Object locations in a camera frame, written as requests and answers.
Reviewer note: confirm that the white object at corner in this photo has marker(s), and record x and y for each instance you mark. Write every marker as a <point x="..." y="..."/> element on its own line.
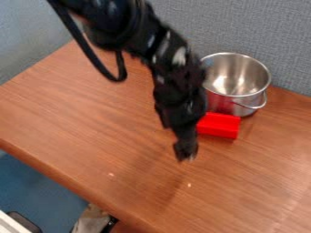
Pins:
<point x="10" y="225"/>

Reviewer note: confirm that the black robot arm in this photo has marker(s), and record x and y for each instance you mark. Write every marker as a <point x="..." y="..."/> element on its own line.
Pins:
<point x="126" y="26"/>

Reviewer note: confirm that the stainless steel pot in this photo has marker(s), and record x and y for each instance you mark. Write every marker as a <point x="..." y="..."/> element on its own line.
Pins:
<point x="237" y="83"/>

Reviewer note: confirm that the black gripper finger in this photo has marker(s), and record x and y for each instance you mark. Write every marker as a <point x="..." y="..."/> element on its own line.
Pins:
<point x="186" y="144"/>

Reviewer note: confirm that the red plastic block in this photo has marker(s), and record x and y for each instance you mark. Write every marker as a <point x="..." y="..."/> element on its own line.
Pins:
<point x="219" y="125"/>

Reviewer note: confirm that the grey table leg bracket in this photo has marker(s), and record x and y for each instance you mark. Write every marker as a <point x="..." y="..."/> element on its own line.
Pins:
<point x="94" y="221"/>

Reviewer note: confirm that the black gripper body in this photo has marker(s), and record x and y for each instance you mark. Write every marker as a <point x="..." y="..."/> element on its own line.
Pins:
<point x="181" y="102"/>

